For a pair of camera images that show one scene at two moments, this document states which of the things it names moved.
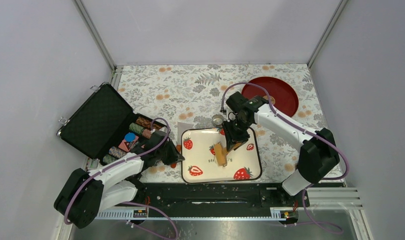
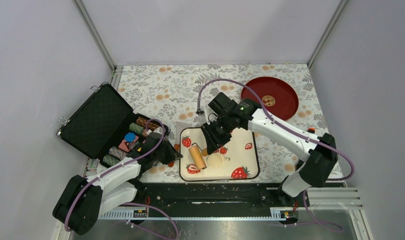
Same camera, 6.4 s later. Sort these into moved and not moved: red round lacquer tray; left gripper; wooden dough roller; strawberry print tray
Moved: wooden dough roller
Not moved: strawberry print tray; red round lacquer tray; left gripper
